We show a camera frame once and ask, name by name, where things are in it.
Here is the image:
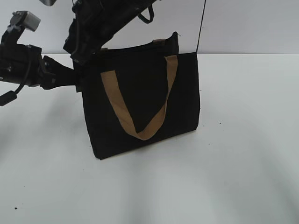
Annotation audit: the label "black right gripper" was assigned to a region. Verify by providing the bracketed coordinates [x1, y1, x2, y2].
[63, 4, 104, 64]

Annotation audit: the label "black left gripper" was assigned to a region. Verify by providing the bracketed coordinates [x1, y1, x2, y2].
[38, 56, 85, 93]

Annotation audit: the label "black tote bag tan handles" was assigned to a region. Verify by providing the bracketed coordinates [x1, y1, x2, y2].
[80, 32, 200, 160]

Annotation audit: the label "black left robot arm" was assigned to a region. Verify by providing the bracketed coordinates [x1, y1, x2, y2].
[0, 44, 82, 90]

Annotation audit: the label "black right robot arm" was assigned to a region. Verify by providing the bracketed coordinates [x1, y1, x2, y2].
[64, 0, 154, 65]

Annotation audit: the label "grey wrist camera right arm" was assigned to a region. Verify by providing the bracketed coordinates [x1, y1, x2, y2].
[39, 0, 56, 7]

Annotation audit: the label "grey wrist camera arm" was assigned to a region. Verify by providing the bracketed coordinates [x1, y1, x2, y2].
[39, 0, 56, 7]
[0, 11, 41, 45]

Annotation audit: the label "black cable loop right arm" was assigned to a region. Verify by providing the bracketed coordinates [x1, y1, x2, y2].
[137, 4, 155, 24]

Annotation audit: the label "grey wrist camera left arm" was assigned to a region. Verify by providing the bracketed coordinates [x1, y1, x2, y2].
[0, 11, 41, 45]

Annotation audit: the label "black cable with ferrite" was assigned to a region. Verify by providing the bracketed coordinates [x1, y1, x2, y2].
[0, 50, 36, 107]

